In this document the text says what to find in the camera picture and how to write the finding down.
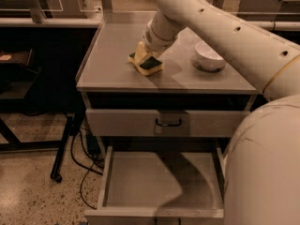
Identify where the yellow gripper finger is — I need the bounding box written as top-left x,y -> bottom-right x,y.
134,41 -> 162,66

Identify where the closed grey upper drawer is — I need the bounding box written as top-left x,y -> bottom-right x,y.
86,109 -> 249,138

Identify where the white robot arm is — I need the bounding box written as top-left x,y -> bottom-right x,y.
134,0 -> 300,225

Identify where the white ceramic bowl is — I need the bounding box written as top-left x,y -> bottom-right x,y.
195,40 -> 226,72

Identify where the black drawer handle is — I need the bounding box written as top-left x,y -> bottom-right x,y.
155,119 -> 182,128

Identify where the white horizontal rail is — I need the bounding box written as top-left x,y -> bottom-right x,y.
0,18 -> 300,32

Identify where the green and yellow sponge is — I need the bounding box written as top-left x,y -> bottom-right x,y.
127,53 -> 163,76

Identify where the open grey middle drawer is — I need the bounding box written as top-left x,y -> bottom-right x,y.
84,147 -> 224,225

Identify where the black table frame left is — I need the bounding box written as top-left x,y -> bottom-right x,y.
0,49 -> 74,184

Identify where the black floor cable left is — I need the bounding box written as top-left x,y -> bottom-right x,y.
69,127 -> 105,210

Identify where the grey drawer cabinet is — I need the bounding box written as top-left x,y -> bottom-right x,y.
75,0 -> 261,225

